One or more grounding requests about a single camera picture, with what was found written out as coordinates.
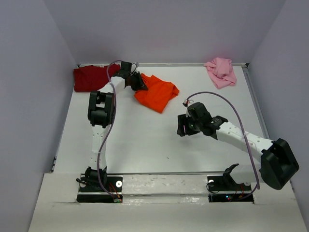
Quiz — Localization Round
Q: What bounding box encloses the orange t-shirt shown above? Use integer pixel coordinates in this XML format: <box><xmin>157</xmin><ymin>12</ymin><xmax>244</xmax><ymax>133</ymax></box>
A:
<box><xmin>134</xmin><ymin>73</ymin><xmax>180</xmax><ymax>114</ymax></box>

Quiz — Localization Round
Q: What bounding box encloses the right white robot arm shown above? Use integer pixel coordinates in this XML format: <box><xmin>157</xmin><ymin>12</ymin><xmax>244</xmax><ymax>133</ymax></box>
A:
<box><xmin>177</xmin><ymin>102</ymin><xmax>299</xmax><ymax>190</ymax></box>

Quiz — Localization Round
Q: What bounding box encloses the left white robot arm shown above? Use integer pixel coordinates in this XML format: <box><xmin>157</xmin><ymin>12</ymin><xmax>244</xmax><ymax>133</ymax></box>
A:
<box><xmin>85</xmin><ymin>60</ymin><xmax>148</xmax><ymax>191</ymax></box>

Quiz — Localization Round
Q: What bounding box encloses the dark red folded t-shirt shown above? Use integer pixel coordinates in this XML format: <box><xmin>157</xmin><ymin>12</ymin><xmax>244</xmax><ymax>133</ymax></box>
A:
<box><xmin>73</xmin><ymin>65</ymin><xmax>110</xmax><ymax>92</ymax></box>

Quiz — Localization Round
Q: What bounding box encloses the pink crumpled t-shirt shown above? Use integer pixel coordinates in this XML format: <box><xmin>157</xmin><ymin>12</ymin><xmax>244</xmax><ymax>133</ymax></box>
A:
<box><xmin>204</xmin><ymin>58</ymin><xmax>237</xmax><ymax>89</ymax></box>

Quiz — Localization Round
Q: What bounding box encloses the white front cover board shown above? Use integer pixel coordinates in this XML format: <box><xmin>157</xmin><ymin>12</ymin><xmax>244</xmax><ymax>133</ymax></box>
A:
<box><xmin>29</xmin><ymin>173</ymin><xmax>306</xmax><ymax>232</ymax></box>

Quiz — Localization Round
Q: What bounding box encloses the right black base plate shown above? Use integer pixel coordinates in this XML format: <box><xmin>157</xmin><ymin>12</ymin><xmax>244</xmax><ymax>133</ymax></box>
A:
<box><xmin>206</xmin><ymin>164</ymin><xmax>254</xmax><ymax>203</ymax></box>

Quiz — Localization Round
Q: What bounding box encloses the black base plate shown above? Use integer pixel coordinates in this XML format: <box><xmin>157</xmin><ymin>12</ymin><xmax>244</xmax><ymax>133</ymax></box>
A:
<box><xmin>206</xmin><ymin>164</ymin><xmax>254</xmax><ymax>203</ymax></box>
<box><xmin>76</xmin><ymin>175</ymin><xmax>123</xmax><ymax>203</ymax></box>

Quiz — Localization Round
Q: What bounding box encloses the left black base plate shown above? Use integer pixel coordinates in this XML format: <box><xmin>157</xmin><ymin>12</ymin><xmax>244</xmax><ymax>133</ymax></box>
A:
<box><xmin>76</xmin><ymin>175</ymin><xmax>123</xmax><ymax>203</ymax></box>

